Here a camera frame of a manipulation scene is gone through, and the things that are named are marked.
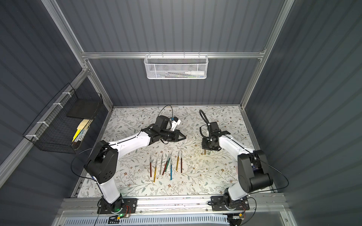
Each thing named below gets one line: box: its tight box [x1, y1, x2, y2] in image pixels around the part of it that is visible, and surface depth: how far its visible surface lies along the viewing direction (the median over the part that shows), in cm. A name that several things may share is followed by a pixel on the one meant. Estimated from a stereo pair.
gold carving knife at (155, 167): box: [153, 161, 157, 183], surface depth 87 cm
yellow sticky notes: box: [71, 118, 91, 143], surface depth 75 cm
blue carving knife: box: [170, 160, 173, 181], surface depth 87 cm
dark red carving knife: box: [149, 156, 153, 178], surface depth 88 cm
